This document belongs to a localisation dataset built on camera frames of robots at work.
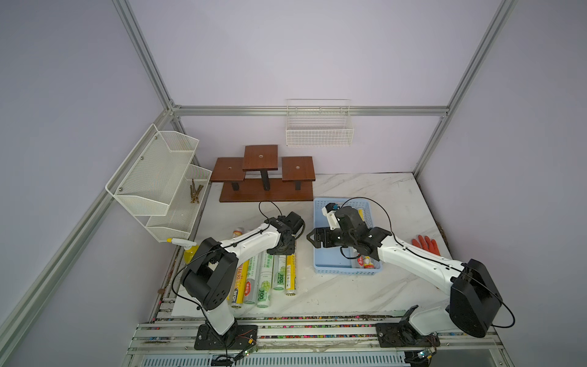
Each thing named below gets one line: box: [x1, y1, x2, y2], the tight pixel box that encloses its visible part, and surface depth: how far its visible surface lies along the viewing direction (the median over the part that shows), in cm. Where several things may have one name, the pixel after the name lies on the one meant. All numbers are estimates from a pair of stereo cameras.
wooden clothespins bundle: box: [189, 178, 205, 205], surface depth 97 cm
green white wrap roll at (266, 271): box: [256, 252, 275, 309], surface depth 84 cm
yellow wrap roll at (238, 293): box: [227, 259, 249, 307], surface depth 82 cm
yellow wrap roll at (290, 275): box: [285, 253, 296, 297], surface depth 86 cm
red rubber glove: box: [411, 234, 442, 257], surface depth 97 cm
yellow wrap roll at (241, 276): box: [230, 259, 250, 309], surface depth 83 cm
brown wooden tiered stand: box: [210, 144, 316, 203], surface depth 106 cm
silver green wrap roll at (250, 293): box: [243, 254, 259, 305], surface depth 83 cm
